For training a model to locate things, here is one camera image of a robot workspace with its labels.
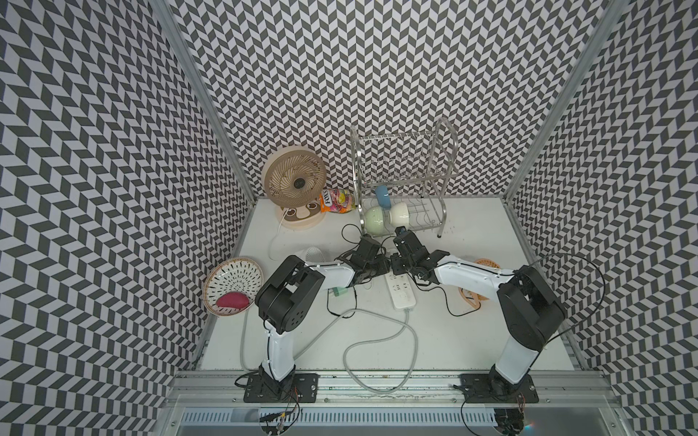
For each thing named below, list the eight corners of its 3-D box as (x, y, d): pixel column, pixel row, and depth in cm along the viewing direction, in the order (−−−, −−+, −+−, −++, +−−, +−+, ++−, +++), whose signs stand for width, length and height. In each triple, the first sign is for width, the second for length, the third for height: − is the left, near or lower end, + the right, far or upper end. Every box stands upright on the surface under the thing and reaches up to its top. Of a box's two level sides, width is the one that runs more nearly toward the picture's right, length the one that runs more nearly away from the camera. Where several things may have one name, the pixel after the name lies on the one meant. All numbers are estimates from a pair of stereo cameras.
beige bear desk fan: (281, 231, 110) (258, 169, 85) (291, 191, 125) (273, 129, 100) (322, 231, 110) (310, 169, 85) (327, 191, 125) (318, 129, 100)
